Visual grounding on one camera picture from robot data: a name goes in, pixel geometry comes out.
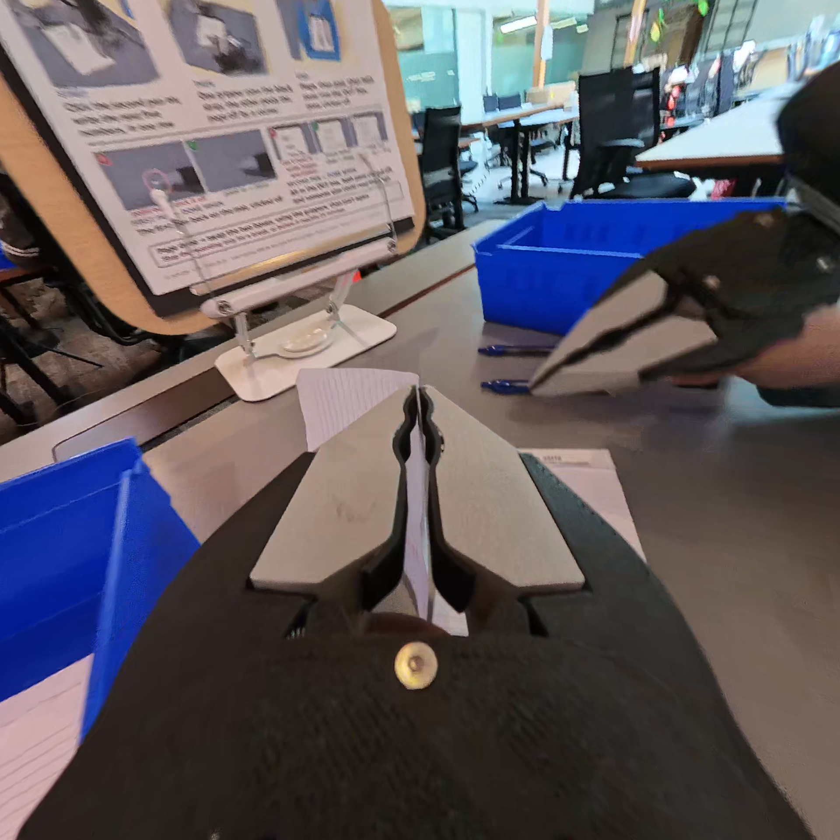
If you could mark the person's right forearm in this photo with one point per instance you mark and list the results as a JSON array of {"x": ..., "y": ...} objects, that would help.
[{"x": 807, "y": 397}]

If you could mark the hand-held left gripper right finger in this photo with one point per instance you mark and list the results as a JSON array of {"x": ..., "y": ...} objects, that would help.
[{"x": 499, "y": 525}]

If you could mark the handwritten lined paper sheet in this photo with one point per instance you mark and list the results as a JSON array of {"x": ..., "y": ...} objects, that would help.
[
  {"x": 33, "y": 754},
  {"x": 348, "y": 400}
]

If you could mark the white lined legal pad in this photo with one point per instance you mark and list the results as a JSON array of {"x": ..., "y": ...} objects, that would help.
[{"x": 590, "y": 485}]

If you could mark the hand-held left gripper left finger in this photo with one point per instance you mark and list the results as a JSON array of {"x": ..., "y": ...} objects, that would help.
[{"x": 328, "y": 525}]

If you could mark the blue retractable pen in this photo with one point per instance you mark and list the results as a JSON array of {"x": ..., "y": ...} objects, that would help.
[
  {"x": 505, "y": 386},
  {"x": 512, "y": 350}
]

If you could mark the person's right hand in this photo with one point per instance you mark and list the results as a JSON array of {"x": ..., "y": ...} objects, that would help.
[{"x": 800, "y": 354}]

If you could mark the background office table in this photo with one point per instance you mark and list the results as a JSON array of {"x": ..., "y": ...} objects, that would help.
[
  {"x": 525, "y": 119},
  {"x": 722, "y": 138}
]

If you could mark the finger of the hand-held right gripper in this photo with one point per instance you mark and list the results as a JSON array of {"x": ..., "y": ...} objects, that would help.
[
  {"x": 610, "y": 375},
  {"x": 610, "y": 315}
]

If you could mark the black office chair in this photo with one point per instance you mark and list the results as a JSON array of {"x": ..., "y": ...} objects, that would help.
[
  {"x": 443, "y": 164},
  {"x": 617, "y": 131}
]

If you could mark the blue plastic bin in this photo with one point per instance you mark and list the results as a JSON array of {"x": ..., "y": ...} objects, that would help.
[
  {"x": 52, "y": 544},
  {"x": 525, "y": 295}
]

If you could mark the printed instruction sheet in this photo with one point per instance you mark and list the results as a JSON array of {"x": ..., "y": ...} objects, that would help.
[{"x": 229, "y": 98}]

